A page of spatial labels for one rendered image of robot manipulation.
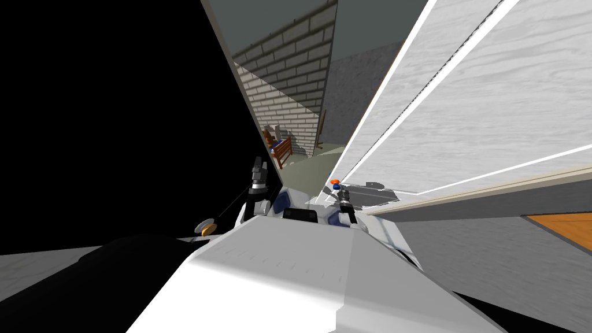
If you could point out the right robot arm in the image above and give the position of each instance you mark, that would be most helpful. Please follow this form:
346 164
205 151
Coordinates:
386 233

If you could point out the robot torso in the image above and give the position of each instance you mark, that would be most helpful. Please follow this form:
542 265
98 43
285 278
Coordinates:
277 277

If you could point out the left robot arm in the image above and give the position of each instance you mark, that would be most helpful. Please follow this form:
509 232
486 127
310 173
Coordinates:
69 286

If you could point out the tan round door knob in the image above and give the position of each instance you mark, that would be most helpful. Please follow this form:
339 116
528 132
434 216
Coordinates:
206 227

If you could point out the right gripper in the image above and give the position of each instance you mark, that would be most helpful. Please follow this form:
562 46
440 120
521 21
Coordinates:
346 201

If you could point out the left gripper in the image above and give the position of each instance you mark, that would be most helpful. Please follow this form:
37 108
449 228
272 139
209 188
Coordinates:
258 184

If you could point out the white panelled door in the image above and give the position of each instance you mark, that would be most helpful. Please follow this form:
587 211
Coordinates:
471 106

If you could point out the orange and blue door knob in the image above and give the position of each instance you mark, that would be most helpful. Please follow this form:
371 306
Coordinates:
335 184

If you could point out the brown wooden chair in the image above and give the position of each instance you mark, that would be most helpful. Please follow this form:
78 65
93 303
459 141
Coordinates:
280 147

